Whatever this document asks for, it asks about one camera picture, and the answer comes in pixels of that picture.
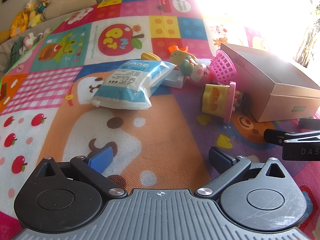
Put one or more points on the blue white refill pouch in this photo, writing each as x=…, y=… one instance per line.
x=125, y=85

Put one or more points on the yellow cushion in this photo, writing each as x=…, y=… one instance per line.
x=4, y=36

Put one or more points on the yellow toy with orange top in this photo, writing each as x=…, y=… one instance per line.
x=178, y=55

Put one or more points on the green pink plush toy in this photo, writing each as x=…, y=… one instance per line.
x=25, y=45

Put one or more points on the pink cardboard box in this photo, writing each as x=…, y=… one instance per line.
x=287, y=102

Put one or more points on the yellow toy corn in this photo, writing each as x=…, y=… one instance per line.
x=150, y=56

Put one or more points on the cartoon boy plush doll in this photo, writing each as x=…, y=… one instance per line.
x=43, y=1

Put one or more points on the orange yellow plush toy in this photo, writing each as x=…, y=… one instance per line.
x=18, y=25

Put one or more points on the pink pig toy figure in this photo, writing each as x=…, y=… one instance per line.
x=200, y=72

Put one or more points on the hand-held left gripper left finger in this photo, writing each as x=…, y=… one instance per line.
x=100, y=158

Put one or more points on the small dark toy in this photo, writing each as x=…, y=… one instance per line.
x=241, y=101

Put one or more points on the yellow pink toy toaster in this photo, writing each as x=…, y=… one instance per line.
x=215, y=100

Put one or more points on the white battery charger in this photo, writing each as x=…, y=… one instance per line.
x=175, y=80

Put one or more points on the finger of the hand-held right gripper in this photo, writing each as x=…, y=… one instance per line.
x=277, y=136
x=310, y=123

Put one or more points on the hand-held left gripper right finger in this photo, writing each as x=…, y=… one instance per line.
x=220, y=158

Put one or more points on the yellow duck plush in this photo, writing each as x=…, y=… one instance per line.
x=31, y=15

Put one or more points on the pink plastic toy basket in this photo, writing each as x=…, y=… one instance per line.
x=222, y=67

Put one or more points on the colourful cartoon play mat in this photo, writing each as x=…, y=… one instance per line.
x=162, y=130

